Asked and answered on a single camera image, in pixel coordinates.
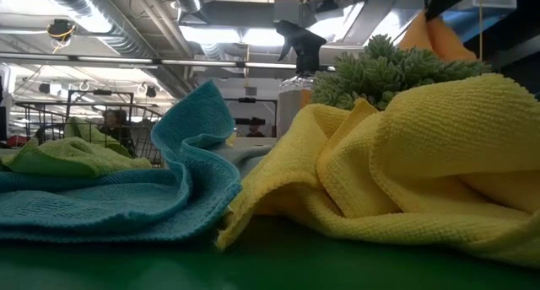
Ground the orange microfiber towel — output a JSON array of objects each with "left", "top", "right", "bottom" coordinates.
[{"left": 397, "top": 9, "right": 478, "bottom": 64}]

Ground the yellow microfiber towel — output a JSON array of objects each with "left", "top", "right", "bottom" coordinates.
[{"left": 214, "top": 72, "right": 540, "bottom": 271}]

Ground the grey-blue microfiber towel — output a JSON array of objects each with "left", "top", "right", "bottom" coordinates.
[{"left": 208, "top": 142, "right": 276, "bottom": 180}]

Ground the light green microfiber towel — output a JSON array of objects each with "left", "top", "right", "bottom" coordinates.
[
  {"left": 0, "top": 137, "right": 154, "bottom": 180},
  {"left": 62, "top": 115, "right": 132, "bottom": 158}
]

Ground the teal microfiber towel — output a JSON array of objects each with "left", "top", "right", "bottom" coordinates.
[{"left": 0, "top": 79, "right": 244, "bottom": 244}]

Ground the artificial succulent in grey pot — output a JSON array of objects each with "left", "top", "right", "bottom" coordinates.
[{"left": 310, "top": 33, "right": 494, "bottom": 112}]

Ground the clear spray bottle black trigger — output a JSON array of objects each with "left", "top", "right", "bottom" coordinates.
[{"left": 275, "top": 19, "right": 329, "bottom": 139}]

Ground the bright ceiling light panel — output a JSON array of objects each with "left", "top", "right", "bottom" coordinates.
[{"left": 179, "top": 26, "right": 287, "bottom": 47}]

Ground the person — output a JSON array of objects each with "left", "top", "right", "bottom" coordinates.
[
  {"left": 99, "top": 108, "right": 137, "bottom": 156},
  {"left": 243, "top": 116, "right": 267, "bottom": 138}
]

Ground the green table mat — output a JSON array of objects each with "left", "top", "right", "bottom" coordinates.
[{"left": 0, "top": 216, "right": 540, "bottom": 290}]

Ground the grey horizontal ceiling pipe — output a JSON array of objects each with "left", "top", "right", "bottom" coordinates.
[{"left": 0, "top": 51, "right": 338, "bottom": 71}]

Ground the black rectangular stand frame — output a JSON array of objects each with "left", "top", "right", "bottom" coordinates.
[{"left": 221, "top": 96, "right": 279, "bottom": 126}]

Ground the black reel with yellow cord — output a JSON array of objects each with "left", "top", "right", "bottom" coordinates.
[{"left": 46, "top": 19, "right": 78, "bottom": 42}]

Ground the black wire basket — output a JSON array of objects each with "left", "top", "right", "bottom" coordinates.
[{"left": 14, "top": 100, "right": 166, "bottom": 167}]

